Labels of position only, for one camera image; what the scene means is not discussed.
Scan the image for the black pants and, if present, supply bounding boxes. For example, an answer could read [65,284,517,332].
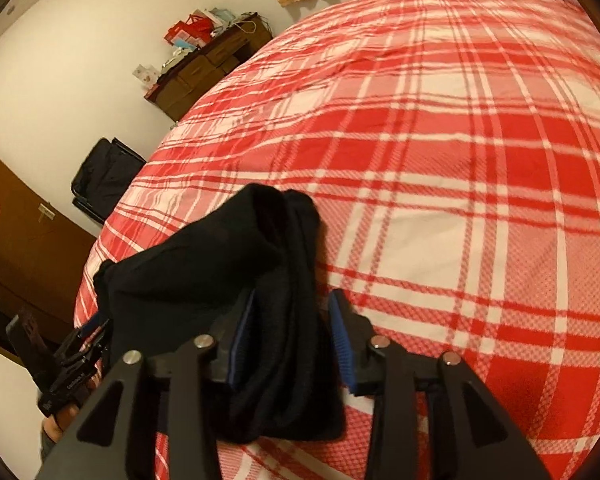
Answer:
[93,183,345,443]

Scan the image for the person left hand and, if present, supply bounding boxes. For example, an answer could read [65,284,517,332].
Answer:
[42,381,102,443]

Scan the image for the brown wooden door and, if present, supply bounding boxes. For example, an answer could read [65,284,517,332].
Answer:
[0,159,95,352]

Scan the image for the black suitcase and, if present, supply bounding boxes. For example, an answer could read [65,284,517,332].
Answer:
[71,138,146,224]

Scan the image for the red plaid bed cover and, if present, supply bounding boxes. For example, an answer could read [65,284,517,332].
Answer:
[74,0,600,479]

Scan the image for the dark wooden dresser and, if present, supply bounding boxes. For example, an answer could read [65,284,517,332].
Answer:
[144,13,273,122]

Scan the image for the white card on dresser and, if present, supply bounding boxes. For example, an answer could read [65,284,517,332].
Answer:
[133,64,161,88]

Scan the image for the red gift bags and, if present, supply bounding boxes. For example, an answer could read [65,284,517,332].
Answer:
[164,8,236,49]

